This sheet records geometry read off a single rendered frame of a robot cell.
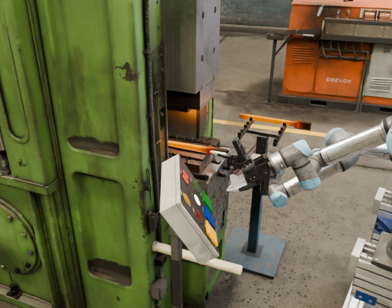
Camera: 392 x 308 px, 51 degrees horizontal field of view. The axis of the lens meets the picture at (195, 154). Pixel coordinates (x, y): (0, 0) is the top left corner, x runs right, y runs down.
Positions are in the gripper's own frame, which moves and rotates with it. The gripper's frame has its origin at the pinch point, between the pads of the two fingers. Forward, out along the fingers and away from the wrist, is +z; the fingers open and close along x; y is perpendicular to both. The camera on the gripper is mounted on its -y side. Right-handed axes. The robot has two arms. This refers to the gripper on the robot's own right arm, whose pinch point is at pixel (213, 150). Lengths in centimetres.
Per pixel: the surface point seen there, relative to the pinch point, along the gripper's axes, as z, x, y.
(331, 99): -38, 353, 92
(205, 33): 2, -6, -59
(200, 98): 2.4, -12.0, -31.6
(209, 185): -3.3, -13.8, 12.5
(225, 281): -6, 12, 101
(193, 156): 7.9, -7.0, 2.1
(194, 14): 3, -17, -69
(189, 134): 22.4, 22.8, 5.6
